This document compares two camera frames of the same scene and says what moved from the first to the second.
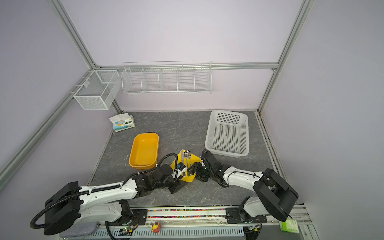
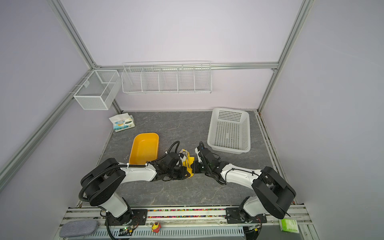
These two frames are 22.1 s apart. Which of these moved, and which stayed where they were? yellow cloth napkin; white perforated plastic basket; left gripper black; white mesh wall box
Moved: left gripper black
Stayed: white perforated plastic basket; yellow cloth napkin; white mesh wall box
